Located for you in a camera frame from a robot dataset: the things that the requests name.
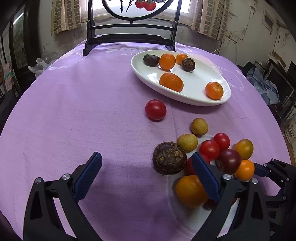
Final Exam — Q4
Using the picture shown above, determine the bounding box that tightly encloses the small orange fruit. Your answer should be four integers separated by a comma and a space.
234, 160, 255, 181

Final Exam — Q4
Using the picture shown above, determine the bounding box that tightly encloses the olive-orange tomato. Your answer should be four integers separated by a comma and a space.
234, 139, 254, 160

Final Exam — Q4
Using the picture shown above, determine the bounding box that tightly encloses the dark red plum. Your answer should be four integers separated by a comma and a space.
215, 149, 241, 175
203, 198, 237, 211

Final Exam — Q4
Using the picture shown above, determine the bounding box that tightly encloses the red cherry tomato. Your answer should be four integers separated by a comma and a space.
214, 132, 230, 150
184, 154, 210, 176
199, 140, 220, 161

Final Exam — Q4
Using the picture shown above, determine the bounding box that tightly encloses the yellow-orange round fruit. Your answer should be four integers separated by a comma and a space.
175, 175, 209, 209

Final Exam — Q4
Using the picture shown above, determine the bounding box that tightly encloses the tan longan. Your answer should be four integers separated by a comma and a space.
191, 118, 208, 136
177, 133, 198, 153

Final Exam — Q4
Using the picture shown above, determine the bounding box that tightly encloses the tan longan front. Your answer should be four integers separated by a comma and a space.
177, 133, 198, 153

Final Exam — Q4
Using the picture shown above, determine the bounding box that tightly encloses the dark water chestnut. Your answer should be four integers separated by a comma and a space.
152, 142, 187, 175
181, 57, 196, 72
143, 54, 160, 67

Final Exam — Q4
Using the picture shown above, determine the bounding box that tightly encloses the small mandarin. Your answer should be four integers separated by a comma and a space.
205, 82, 224, 100

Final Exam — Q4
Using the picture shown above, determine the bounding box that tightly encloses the red cherry tomato isolated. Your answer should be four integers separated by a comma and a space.
145, 99, 167, 121

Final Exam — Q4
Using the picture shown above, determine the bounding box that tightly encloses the large mandarin orange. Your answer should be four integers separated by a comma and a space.
159, 53, 176, 71
159, 73, 184, 92

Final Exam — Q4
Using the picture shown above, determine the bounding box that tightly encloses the small orange kumquat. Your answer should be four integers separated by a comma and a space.
176, 53, 188, 65

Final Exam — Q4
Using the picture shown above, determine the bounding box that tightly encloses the large mandarin orange front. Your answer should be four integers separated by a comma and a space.
159, 53, 176, 71

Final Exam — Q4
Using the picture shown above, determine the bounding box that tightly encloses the dark water chestnut front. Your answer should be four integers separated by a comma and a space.
143, 54, 160, 67

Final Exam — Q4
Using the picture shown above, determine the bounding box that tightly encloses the dark red plum front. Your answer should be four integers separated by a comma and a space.
203, 198, 237, 211

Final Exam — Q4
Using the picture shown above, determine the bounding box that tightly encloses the blue clothes pile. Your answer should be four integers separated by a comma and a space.
246, 67, 280, 105

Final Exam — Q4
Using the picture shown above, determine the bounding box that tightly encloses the black monitor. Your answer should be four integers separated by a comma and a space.
264, 60, 295, 106

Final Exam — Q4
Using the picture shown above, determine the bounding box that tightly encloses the white oval plate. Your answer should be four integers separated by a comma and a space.
130, 50, 231, 106

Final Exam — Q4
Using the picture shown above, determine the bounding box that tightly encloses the purple tablecloth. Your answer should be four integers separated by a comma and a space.
1, 43, 290, 240

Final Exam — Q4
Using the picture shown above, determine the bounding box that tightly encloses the white plastic bag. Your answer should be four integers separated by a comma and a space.
28, 58, 50, 78

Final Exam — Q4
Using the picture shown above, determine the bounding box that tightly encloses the right beige curtain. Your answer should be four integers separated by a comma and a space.
191, 0, 230, 42

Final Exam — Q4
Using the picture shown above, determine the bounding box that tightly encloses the beige curtain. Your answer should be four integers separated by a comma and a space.
51, 0, 82, 36
191, 0, 230, 42

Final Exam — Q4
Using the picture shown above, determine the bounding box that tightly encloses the dark wooden cabinet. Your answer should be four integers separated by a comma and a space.
7, 0, 40, 70

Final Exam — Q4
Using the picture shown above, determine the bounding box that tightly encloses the black framed painted screen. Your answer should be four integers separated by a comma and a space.
83, 0, 182, 56

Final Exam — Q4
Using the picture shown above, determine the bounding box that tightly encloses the left beige curtain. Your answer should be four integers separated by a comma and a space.
51, 0, 82, 36

